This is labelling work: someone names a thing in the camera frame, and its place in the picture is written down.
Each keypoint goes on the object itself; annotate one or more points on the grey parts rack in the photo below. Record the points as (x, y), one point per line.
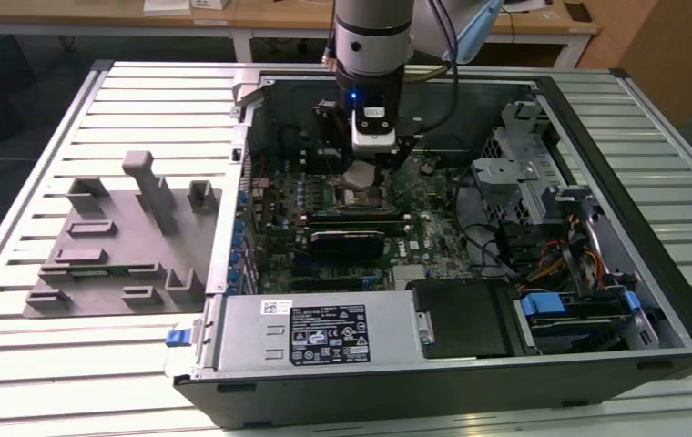
(134, 264)

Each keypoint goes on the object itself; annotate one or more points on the CPU socket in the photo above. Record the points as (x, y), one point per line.
(362, 200)

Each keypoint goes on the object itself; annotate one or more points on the small white box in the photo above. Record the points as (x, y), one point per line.
(210, 3)

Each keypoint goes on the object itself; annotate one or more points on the white paper sheet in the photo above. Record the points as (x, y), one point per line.
(167, 7)

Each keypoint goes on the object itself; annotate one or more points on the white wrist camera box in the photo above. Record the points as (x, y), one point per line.
(374, 139)

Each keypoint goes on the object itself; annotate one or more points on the black PC case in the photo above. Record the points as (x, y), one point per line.
(443, 400)

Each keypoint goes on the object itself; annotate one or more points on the silver power supply unit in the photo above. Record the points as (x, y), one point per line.
(249, 332)

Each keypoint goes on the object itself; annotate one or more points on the black graphics card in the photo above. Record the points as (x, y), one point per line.
(346, 246)

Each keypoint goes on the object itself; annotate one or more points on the wooden desk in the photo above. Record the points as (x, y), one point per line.
(541, 25)
(79, 18)

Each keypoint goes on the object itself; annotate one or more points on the silver metal disk bay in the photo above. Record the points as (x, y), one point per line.
(505, 173)

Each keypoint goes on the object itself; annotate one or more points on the black rear fan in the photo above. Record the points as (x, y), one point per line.
(289, 141)

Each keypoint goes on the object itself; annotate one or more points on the blue plastic latch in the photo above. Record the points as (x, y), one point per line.
(178, 339)

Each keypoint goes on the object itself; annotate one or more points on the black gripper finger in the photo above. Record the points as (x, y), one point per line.
(395, 159)
(337, 136)

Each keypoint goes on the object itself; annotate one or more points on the black expansion slot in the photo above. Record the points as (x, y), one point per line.
(329, 284)

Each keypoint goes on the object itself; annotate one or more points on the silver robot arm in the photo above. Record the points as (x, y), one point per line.
(374, 45)

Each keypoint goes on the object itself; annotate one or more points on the wooden cabinet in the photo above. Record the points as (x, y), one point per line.
(681, 54)

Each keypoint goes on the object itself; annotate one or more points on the silver chipset heatsink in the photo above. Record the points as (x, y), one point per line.
(410, 273)

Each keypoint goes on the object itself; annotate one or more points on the green motherboard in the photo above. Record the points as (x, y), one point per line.
(443, 259)

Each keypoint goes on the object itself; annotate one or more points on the hard disk in blue carrier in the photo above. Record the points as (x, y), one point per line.
(541, 304)

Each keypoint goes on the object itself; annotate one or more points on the black phone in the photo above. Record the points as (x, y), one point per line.
(579, 11)

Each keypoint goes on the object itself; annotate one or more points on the black RAM stick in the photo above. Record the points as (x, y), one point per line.
(353, 228)
(353, 217)

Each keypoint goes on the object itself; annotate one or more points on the black plastic shroud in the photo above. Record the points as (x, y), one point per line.
(462, 318)

